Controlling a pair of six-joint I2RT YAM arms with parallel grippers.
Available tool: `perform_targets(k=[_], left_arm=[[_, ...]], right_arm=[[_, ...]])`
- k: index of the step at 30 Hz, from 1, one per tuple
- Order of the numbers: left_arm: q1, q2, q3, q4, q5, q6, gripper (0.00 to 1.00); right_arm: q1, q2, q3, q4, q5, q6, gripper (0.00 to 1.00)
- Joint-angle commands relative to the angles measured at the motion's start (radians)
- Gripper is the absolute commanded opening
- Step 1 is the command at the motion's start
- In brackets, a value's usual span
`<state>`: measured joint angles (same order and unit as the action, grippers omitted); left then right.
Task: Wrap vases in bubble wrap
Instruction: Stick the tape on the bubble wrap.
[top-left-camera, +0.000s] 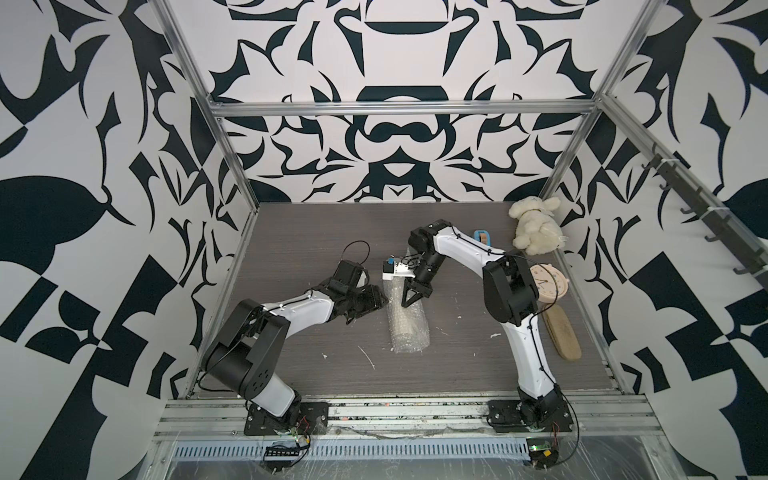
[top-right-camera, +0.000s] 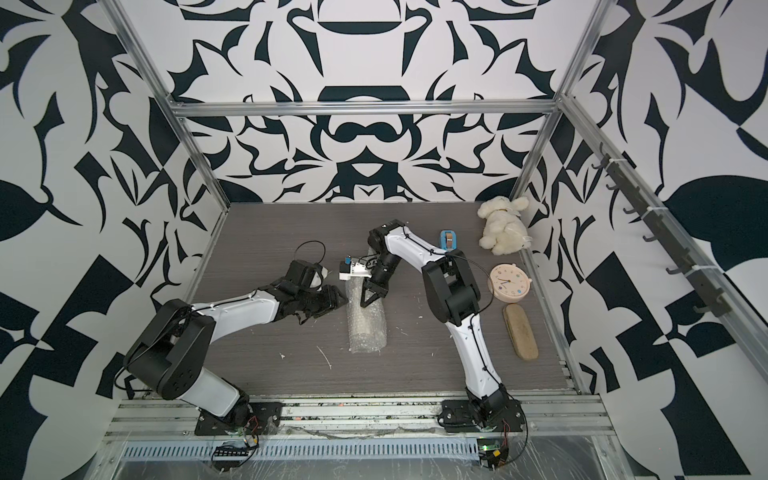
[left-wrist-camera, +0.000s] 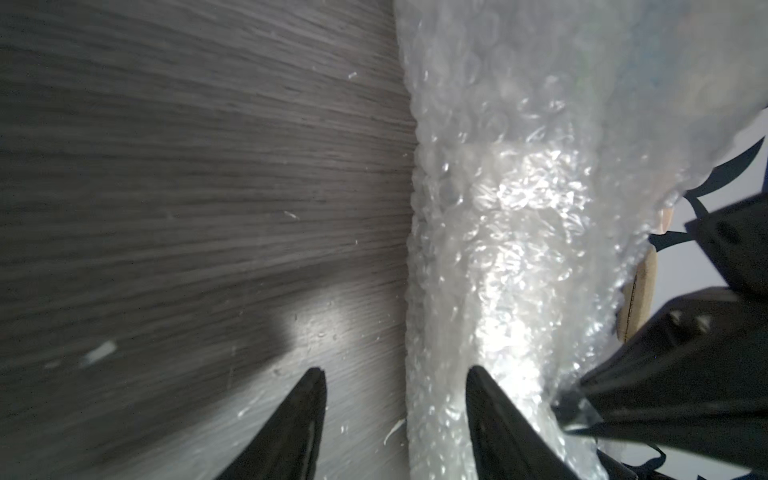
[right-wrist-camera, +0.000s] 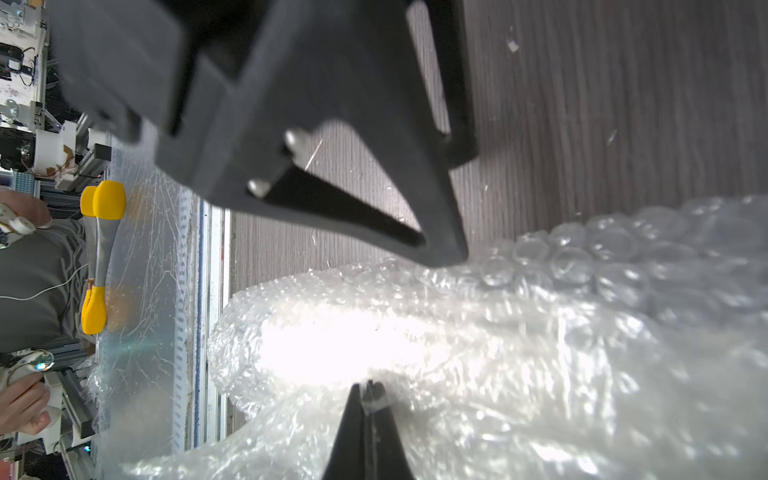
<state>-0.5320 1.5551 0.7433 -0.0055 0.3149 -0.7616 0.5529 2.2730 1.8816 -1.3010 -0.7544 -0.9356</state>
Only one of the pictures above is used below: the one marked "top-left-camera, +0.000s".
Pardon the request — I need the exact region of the blue tape dispenser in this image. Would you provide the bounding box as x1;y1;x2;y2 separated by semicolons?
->
473;230;491;246

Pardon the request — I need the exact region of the clear bubble wrap sheet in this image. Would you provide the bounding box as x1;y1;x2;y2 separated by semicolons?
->
383;278;431;354

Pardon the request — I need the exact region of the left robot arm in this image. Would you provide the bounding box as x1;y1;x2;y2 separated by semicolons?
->
202;260;388;428

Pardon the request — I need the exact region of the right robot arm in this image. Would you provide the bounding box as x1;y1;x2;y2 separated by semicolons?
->
401;220;568;429

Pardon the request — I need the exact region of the cream plush teddy bear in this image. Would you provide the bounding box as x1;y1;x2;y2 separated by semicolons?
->
508;196;567;256

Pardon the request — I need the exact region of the pink round alarm clock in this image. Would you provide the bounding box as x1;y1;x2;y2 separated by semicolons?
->
530;264;569;304

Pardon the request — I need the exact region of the tan oval case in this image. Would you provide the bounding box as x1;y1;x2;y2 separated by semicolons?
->
543;305;582;362

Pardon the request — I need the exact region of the left black electronics board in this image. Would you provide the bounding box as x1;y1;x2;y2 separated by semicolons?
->
262;444;304;466

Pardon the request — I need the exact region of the black electronics board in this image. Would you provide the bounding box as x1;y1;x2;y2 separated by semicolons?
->
262;444;304;466
526;438;559;470

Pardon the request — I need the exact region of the right black electronics board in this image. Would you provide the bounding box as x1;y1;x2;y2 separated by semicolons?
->
526;438;559;470

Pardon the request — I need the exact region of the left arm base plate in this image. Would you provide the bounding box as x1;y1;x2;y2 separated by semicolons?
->
244;401;330;436

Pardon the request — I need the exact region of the white perforated cable duct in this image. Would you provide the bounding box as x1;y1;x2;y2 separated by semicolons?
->
173;438;529;461

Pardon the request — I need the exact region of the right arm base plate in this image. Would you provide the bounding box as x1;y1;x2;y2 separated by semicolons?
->
486;398;574;433

